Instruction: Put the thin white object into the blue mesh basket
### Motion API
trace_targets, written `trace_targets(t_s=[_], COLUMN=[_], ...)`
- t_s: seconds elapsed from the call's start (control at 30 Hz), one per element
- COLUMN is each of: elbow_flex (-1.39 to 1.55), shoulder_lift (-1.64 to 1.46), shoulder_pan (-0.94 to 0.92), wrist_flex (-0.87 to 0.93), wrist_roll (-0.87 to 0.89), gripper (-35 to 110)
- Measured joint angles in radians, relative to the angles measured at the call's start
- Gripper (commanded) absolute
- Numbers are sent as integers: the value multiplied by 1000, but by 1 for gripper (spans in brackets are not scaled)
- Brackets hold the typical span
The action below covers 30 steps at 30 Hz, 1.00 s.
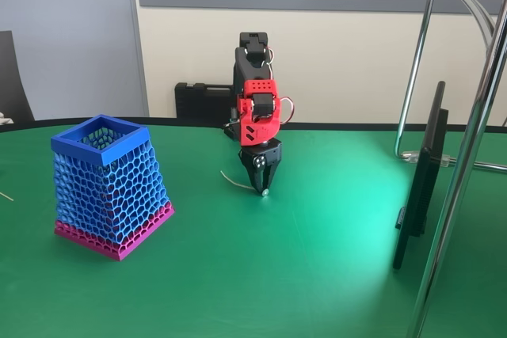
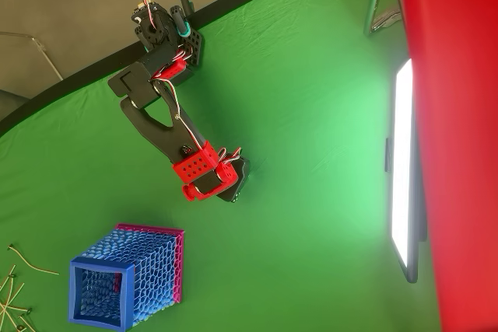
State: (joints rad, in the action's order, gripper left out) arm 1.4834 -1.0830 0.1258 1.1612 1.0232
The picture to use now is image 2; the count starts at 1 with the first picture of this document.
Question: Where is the blue and pink lattice basket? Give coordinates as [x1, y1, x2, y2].
[68, 222, 186, 332]

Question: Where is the green table cloth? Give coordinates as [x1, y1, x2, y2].
[0, 0, 443, 332]

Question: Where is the red plastic panel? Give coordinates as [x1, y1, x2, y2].
[396, 0, 498, 332]

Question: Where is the red white servo cable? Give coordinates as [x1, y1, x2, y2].
[216, 146, 243, 165]
[149, 46, 205, 150]

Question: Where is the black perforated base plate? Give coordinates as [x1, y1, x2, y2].
[181, 27, 206, 76]

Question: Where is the thin metal tube frame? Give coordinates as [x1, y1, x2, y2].
[0, 31, 64, 81]

